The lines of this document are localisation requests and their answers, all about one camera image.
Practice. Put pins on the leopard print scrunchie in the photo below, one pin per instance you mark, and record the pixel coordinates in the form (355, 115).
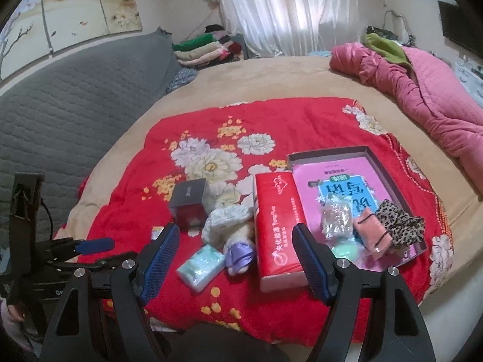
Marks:
(403, 228)

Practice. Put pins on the grey tray with pink book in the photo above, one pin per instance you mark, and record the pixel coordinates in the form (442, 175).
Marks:
(355, 172)

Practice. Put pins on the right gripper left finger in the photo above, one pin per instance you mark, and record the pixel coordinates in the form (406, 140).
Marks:
(101, 317)

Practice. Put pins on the red tissue box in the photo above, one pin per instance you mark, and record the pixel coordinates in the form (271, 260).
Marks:
(277, 209)

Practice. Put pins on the green sponge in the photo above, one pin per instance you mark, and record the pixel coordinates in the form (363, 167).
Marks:
(348, 249)

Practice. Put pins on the stack of folded clothes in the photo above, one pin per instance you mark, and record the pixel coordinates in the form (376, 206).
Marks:
(216, 46)

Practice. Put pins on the grey quilted headboard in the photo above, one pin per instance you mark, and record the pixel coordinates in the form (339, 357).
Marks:
(62, 119)

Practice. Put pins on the wall painting panels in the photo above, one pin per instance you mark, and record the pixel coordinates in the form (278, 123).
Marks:
(38, 28)

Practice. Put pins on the pink quilted duvet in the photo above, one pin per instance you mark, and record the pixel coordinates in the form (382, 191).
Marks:
(430, 95)

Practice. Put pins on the clear bag with pink item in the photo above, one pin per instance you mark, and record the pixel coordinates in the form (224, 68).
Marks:
(337, 220)

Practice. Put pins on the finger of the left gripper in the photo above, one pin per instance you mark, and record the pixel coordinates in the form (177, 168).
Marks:
(108, 263)
(86, 246)

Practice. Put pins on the purple satin scrunchie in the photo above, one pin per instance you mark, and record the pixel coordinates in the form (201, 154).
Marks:
(239, 256)

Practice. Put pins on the black wall television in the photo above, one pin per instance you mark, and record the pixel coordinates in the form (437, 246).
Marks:
(457, 28)

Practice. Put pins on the white sheer curtain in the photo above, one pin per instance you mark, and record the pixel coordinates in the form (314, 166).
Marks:
(292, 27)

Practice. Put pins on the white drawer cabinet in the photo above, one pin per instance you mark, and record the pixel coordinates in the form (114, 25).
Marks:
(470, 81)

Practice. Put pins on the small green tissue pack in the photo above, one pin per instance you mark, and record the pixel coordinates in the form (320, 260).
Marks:
(201, 268)

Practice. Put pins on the green cloth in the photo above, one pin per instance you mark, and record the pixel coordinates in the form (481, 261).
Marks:
(390, 50)

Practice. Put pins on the person's hand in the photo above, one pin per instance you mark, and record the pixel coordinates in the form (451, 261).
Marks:
(11, 321)

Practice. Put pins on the black glossy box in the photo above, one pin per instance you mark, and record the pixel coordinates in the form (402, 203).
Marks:
(188, 204)

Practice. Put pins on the white floral scrunchie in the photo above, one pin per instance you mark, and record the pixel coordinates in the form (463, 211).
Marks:
(222, 223)

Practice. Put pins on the yellow white snack bag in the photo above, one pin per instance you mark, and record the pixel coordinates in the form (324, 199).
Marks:
(156, 232)

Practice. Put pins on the dark patterned cloth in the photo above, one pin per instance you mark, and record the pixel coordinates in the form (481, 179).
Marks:
(181, 79)

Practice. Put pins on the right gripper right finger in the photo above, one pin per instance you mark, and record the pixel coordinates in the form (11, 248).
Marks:
(396, 330)

